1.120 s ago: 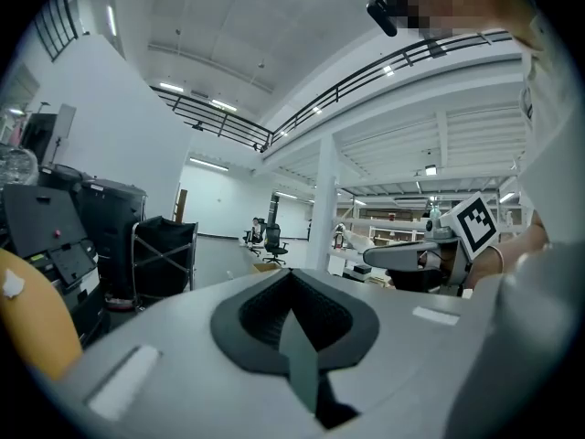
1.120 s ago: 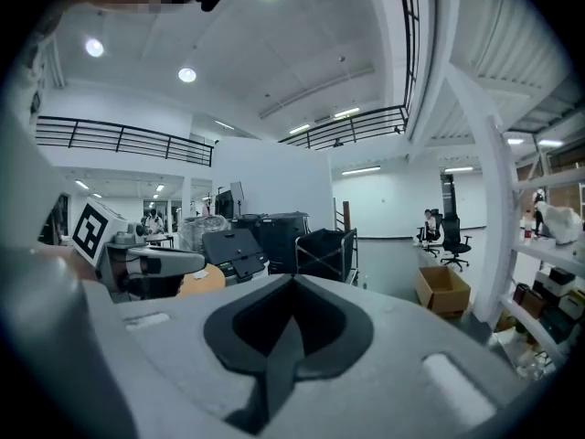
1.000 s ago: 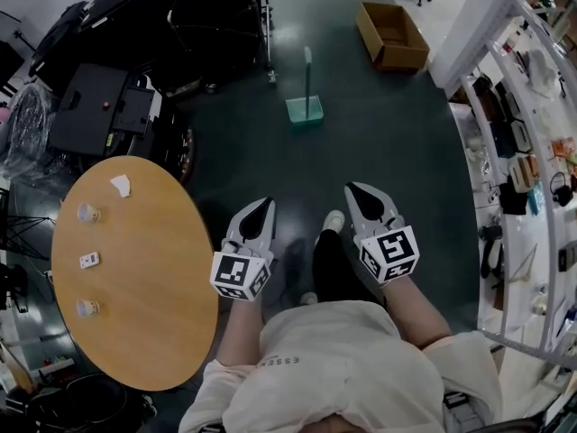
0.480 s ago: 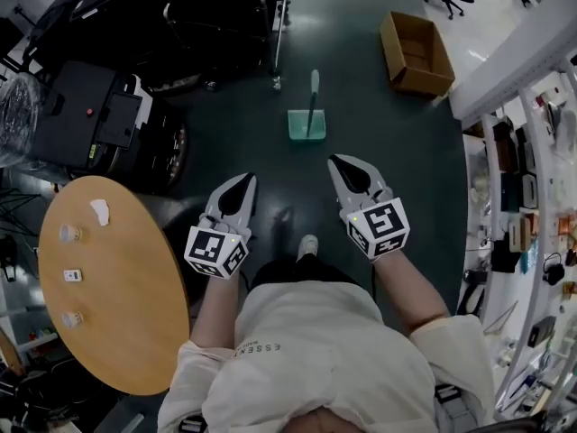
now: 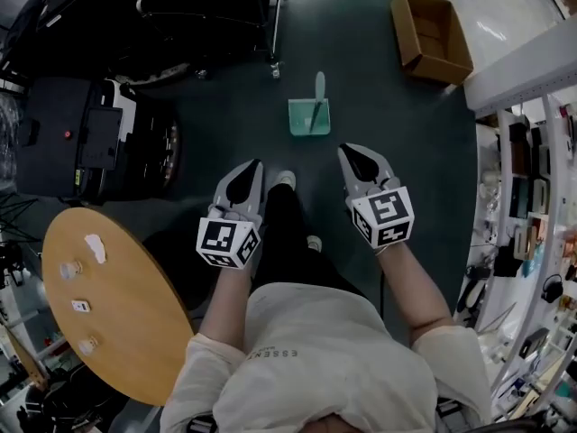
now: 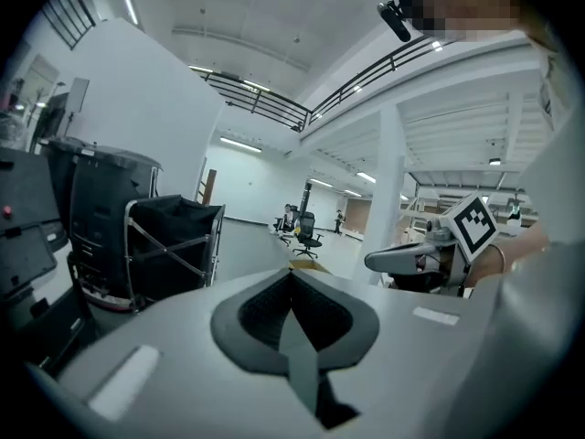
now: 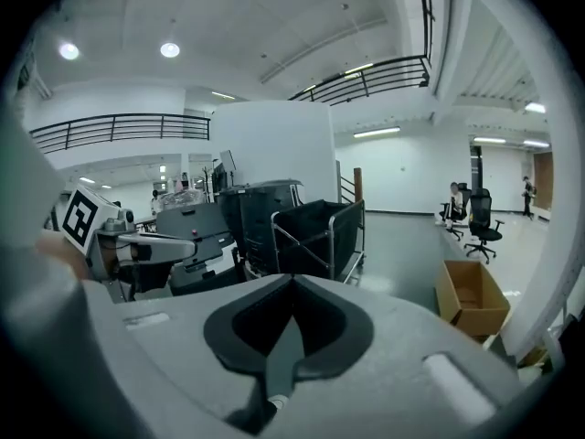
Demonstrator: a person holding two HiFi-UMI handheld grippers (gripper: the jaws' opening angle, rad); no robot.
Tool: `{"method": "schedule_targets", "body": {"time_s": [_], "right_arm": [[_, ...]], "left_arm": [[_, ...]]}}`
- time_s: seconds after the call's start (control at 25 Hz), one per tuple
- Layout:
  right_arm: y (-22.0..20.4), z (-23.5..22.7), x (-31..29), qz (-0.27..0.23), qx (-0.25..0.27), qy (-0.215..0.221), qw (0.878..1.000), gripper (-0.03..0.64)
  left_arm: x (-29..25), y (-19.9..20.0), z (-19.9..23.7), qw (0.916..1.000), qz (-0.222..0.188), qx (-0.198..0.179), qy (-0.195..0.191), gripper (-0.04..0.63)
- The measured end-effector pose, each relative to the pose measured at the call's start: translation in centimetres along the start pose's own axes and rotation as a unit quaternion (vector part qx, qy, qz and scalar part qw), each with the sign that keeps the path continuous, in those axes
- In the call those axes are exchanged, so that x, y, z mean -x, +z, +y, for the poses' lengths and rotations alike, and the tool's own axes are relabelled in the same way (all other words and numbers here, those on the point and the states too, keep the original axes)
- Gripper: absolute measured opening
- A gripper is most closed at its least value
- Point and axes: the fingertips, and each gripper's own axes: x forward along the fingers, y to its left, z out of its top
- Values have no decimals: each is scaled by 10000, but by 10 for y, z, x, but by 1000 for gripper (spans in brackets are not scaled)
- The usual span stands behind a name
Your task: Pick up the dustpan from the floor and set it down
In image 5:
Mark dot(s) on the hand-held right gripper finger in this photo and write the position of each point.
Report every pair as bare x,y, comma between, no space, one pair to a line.
349,178
381,166

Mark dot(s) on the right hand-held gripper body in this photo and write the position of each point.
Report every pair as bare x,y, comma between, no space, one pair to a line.
385,212

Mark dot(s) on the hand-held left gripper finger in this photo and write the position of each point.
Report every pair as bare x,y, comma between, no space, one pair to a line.
258,192
223,187

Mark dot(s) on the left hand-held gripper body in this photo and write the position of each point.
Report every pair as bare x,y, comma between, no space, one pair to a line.
221,239

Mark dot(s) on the teal green dustpan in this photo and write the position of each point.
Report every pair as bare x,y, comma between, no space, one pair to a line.
301,121

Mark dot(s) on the person's right forearm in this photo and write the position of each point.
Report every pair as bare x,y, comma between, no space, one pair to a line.
412,287

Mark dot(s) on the person's left forearm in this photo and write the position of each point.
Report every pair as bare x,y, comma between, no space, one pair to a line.
227,305

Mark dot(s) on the person's white shoe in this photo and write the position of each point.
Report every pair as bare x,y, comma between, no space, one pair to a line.
314,242
286,178

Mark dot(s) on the person's black trousers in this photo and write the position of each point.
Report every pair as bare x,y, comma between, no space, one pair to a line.
288,242

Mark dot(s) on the open cardboard box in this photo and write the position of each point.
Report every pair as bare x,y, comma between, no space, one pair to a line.
444,68

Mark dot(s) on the crumpled white tissue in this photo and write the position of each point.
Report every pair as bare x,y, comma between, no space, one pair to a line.
97,247

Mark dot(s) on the round wooden table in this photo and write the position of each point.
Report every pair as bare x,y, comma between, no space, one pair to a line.
126,323

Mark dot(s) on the black pouch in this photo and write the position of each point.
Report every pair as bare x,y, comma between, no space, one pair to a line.
507,263

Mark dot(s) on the dark teal box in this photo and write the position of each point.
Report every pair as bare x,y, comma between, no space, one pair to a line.
519,196

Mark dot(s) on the small clear plastic cup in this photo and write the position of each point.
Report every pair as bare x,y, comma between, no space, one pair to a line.
70,270

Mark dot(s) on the small white card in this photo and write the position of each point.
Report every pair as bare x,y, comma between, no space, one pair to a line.
80,306

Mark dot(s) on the grey box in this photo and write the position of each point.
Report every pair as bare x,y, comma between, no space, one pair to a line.
541,196

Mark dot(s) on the white shelf unit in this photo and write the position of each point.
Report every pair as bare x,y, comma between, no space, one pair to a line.
514,79

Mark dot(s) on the person's white shirt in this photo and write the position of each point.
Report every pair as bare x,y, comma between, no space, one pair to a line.
315,368

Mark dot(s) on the black metal cart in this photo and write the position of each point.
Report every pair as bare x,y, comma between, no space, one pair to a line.
203,21

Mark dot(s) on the black machine with red light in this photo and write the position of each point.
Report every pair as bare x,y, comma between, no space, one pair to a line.
54,151

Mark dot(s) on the black headphones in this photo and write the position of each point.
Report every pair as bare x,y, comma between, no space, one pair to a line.
552,291

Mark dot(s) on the black tripod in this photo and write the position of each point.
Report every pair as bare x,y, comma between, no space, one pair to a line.
13,223

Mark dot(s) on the clear plastic sheet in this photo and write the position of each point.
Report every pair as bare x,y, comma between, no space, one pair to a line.
9,142

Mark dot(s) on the black bag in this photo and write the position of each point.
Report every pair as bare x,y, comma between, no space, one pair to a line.
27,16

